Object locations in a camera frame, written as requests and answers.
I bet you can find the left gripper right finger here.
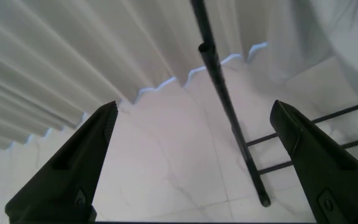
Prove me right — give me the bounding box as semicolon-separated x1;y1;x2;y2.
269;99;358;222

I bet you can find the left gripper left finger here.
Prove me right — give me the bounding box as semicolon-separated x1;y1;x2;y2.
4;100;119;222

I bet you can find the black clothes rack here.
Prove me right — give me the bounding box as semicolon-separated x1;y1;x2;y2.
190;0;358;208

